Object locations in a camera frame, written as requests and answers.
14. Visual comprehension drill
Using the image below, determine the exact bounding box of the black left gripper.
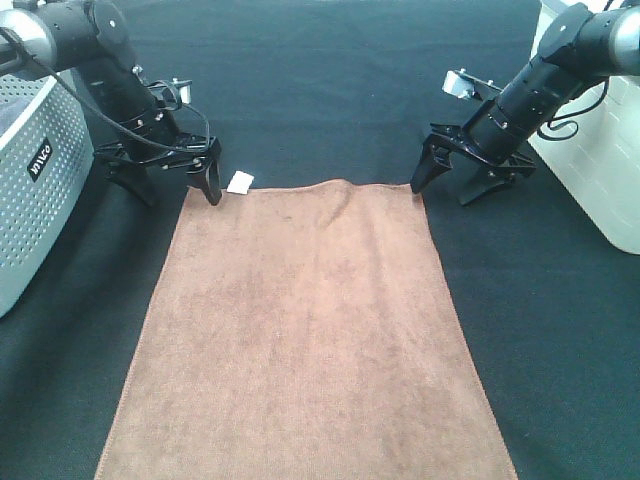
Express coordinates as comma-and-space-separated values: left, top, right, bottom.
94, 107, 222, 206

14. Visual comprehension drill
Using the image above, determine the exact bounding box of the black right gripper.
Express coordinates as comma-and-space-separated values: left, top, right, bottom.
410, 99, 536, 206

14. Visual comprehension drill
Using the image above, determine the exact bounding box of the brown towel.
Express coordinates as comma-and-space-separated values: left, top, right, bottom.
96, 180, 516, 479

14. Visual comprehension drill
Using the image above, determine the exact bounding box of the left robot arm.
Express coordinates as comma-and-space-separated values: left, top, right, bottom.
1, 1, 222, 205

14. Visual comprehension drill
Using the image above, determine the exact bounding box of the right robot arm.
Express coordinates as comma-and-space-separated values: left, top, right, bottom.
410, 1, 639, 205

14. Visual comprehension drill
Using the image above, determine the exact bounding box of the white towel label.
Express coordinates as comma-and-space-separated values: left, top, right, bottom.
226, 170, 254, 195

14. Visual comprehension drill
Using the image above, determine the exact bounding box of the blue-grey towel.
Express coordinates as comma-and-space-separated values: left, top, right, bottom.
0, 100, 27, 135

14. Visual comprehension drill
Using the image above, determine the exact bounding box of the grey perforated laundry basket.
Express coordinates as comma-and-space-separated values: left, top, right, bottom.
1, 75, 93, 314

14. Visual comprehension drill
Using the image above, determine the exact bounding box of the white plastic storage box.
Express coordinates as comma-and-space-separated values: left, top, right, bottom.
527, 0, 640, 256

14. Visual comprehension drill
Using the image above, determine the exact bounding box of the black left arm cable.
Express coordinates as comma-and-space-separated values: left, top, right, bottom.
0, 27, 211, 154

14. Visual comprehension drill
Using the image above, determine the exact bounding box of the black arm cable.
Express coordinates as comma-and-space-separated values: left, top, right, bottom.
537, 79, 610, 144
0, 27, 211, 154

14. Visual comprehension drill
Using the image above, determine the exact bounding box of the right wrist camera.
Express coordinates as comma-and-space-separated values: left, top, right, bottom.
442, 68, 503, 101

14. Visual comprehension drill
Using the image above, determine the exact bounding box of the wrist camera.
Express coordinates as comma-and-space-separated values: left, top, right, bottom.
171, 77, 192, 105
442, 68, 503, 101

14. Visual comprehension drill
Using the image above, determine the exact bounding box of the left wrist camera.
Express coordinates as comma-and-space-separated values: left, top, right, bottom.
171, 77, 192, 105

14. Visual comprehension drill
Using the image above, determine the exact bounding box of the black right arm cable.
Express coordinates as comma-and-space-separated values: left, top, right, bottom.
537, 79, 610, 144

